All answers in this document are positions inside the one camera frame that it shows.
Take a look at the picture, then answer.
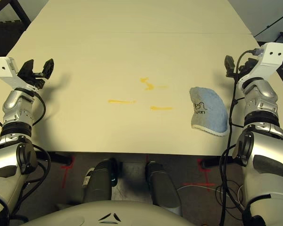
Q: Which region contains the thin black floor cable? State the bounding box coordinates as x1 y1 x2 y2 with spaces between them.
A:
215 180 247 210

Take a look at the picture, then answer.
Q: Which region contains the grey robot torso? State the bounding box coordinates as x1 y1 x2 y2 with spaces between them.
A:
20 199 188 226

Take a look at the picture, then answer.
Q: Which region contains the orange liquid squiggle puddle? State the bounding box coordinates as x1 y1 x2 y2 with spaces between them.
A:
140 77 168 91

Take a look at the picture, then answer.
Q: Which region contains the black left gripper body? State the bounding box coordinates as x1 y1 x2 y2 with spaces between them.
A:
18 72 47 90

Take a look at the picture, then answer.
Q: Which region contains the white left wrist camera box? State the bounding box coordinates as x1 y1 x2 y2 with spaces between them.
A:
0 57 37 91

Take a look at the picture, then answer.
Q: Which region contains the black metal frame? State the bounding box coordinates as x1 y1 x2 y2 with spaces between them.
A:
0 0 33 28

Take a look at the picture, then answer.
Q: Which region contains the red floor tape cross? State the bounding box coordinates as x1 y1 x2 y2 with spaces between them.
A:
182 159 217 187
60 156 75 189

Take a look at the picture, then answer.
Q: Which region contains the dark grey left robot leg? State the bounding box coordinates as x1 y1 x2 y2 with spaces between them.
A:
82 158 120 205

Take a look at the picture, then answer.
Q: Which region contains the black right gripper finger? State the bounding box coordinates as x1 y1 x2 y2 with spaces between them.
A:
247 57 259 69
224 55 237 77

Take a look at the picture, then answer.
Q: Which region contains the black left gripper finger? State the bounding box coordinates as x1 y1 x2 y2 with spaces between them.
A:
19 59 35 78
41 58 55 79

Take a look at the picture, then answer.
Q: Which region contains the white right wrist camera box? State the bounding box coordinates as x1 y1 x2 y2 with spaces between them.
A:
237 42 283 85

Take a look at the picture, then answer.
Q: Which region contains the black table foot bar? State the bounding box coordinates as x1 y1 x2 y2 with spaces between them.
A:
201 157 227 169
34 150 73 165

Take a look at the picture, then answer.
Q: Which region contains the black foam floor mat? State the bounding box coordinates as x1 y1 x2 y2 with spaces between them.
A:
0 21 28 59

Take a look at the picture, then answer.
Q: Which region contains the blue and grey rag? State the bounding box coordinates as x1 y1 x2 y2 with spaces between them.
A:
189 86 229 137

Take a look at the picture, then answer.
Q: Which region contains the dark grey right robot leg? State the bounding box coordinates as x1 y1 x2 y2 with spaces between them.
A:
144 161 183 215

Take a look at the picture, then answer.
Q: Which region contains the white floor cable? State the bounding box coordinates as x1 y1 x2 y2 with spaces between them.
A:
176 184 247 210

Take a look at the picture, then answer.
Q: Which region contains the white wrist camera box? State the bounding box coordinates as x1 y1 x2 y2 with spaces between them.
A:
237 42 283 85
0 57 37 91

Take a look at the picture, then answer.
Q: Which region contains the dark grey robot leg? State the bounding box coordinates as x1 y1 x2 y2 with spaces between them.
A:
82 158 120 205
144 161 183 215

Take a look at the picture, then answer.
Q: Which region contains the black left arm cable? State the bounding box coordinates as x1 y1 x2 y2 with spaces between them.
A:
0 93 52 219

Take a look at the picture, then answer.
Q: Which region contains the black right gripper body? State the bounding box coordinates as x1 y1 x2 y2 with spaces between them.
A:
234 63 256 80

